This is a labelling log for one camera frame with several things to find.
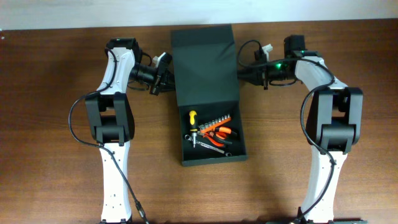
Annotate black box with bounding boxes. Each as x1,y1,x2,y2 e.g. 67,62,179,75
171,25,248,167

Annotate orange bit holder strip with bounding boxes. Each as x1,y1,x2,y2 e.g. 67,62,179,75
199,114,232,133

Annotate orange black long-nose pliers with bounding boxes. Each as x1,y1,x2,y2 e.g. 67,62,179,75
213,126,238,145

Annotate silver ring wrench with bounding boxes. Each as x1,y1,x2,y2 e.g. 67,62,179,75
184,134,232,157

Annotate red black cutting pliers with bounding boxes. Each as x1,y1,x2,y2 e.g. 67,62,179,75
200,131,232,147

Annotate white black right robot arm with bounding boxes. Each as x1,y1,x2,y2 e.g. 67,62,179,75
237,35,363,223

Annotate yellow black screwdriver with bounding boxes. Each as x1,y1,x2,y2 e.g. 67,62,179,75
188,110,198,148

